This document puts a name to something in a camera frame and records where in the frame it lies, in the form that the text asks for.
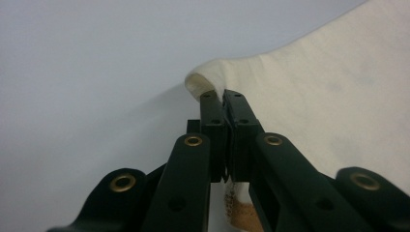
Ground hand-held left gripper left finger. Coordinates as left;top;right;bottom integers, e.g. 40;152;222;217
187;90;230;183

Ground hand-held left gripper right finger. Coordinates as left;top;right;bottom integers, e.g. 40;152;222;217
222;89;265;183

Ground cream baby bodysuit brown trim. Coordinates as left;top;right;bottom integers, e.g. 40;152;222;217
185;0;410;232

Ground white table cover sheet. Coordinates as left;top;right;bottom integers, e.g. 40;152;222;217
0;0;368;232

